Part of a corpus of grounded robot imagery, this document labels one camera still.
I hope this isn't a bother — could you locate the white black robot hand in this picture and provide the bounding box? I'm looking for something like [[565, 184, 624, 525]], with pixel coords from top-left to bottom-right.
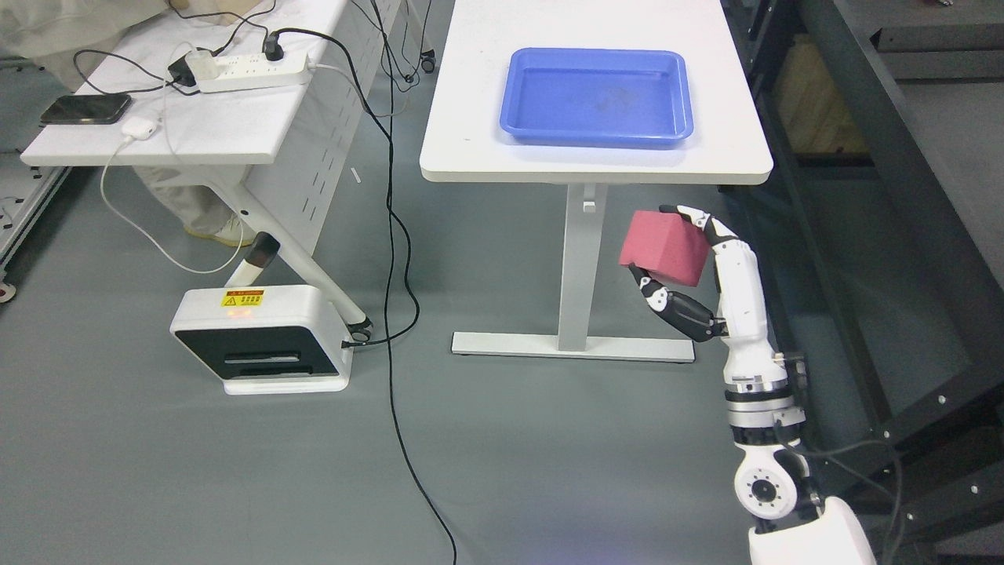
[[628, 205, 788, 385]]

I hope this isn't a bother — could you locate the pink foam block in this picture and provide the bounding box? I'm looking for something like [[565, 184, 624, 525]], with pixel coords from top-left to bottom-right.
[[618, 210, 711, 287]]

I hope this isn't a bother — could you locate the black metal shelf right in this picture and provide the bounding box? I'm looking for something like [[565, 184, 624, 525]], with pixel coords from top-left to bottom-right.
[[723, 1, 1002, 564]]

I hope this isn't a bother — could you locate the blue plastic tray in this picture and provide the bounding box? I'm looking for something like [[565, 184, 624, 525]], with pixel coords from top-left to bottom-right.
[[499, 47, 695, 150]]

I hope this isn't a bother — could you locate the white floor device box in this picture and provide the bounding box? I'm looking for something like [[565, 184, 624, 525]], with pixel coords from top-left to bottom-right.
[[169, 285, 352, 395]]

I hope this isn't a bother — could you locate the white folding side table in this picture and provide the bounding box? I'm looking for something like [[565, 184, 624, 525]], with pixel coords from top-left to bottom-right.
[[21, 1, 398, 329]]

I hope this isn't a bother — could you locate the white power strip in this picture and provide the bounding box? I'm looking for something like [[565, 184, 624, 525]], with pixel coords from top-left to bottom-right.
[[184, 50, 311, 93]]

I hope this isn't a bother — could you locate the black smartphone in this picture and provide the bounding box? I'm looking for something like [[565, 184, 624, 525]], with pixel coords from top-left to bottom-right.
[[39, 93, 133, 126]]

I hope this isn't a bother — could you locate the black power cable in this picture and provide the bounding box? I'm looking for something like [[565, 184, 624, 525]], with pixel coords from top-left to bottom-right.
[[267, 27, 458, 565]]

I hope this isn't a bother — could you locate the white charger with cable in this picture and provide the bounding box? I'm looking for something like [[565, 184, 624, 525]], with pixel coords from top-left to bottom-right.
[[98, 117, 240, 275]]

